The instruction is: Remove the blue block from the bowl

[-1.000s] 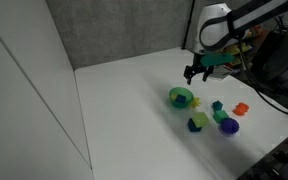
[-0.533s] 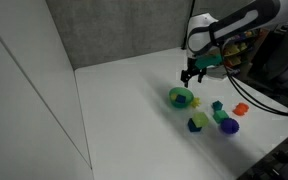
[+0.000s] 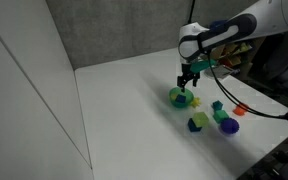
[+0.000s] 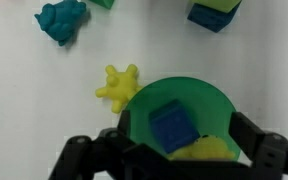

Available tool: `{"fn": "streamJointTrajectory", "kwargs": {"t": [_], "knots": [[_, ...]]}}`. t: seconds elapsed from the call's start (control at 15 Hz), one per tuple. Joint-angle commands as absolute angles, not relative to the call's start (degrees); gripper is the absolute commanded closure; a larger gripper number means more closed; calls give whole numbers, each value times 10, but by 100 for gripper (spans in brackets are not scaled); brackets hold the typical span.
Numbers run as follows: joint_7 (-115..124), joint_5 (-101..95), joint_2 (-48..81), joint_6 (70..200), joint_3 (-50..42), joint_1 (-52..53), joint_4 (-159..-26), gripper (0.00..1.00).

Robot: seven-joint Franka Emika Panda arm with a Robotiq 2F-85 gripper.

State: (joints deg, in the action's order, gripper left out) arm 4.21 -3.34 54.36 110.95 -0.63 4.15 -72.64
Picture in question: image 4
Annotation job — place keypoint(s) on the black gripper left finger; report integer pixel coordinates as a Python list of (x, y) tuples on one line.
[(84, 156)]

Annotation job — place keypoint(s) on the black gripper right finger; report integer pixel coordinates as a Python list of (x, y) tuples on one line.
[(270, 150)]

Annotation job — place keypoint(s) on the blue block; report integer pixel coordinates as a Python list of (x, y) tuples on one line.
[(174, 126)]

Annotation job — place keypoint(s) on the green plastic bowl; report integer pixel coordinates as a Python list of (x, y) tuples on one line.
[(184, 91)]

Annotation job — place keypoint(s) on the yellow rubber animal toy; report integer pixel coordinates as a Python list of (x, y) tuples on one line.
[(207, 148)]

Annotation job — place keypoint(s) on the yellow spiky toy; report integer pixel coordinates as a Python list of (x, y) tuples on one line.
[(120, 87)]

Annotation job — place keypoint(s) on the teal animal toy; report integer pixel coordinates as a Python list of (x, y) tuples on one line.
[(60, 20)]

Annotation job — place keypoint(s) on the dark blue cube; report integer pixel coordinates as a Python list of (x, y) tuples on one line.
[(212, 20)]

